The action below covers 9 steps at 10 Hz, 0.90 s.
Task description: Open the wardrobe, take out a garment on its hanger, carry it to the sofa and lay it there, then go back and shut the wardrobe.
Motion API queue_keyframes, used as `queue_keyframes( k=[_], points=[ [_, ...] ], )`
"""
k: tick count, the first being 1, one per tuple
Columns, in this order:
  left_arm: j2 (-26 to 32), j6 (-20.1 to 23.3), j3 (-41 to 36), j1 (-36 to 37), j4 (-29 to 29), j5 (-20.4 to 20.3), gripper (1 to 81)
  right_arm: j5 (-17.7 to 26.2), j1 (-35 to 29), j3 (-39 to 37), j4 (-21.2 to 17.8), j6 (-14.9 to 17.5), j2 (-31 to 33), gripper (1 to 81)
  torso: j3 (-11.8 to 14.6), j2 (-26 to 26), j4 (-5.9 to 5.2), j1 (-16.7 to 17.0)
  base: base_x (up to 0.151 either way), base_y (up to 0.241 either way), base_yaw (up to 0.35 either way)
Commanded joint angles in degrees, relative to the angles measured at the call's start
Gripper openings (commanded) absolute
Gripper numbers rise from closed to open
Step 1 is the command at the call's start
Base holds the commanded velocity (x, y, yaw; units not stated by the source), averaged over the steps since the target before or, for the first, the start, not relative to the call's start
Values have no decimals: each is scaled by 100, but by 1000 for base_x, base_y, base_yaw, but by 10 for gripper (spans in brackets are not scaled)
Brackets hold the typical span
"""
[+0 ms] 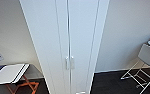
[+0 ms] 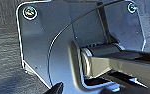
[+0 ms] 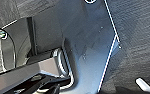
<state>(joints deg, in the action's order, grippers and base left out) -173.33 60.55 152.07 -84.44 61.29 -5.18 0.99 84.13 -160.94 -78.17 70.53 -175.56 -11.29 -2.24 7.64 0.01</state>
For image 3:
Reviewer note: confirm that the grey robot torso limb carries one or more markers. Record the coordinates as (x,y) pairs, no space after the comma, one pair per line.
(24,71)

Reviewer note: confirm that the small round base fitting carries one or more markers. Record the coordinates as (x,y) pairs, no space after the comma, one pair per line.
(3,34)

